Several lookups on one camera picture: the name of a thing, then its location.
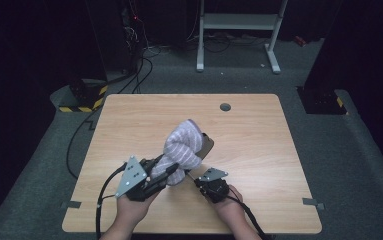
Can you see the person's left hand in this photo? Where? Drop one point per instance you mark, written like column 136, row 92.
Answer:
column 132, row 211

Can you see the black yellow striped post base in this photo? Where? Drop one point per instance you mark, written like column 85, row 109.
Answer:
column 87, row 98

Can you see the grey round table grommet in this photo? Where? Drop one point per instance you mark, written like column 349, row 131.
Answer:
column 225, row 107

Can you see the white metal stand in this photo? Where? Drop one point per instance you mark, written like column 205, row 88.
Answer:
column 239, row 20

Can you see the black framed mirror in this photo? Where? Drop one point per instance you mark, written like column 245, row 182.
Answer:
column 207, row 146

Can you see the person's right hand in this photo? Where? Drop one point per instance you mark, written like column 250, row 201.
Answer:
column 230, row 210

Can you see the purple striped cloth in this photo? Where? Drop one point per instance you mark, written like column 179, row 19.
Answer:
column 182, row 146

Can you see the small red object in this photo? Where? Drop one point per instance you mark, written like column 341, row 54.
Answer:
column 301, row 41

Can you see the grey table edge bracket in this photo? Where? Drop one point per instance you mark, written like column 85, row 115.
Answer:
column 310, row 201

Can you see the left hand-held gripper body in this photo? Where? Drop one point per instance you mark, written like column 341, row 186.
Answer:
column 130, row 176

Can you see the black post base yellow mark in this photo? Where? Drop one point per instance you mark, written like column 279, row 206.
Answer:
column 322, row 101

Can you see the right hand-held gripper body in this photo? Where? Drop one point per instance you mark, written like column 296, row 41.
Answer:
column 214, row 188

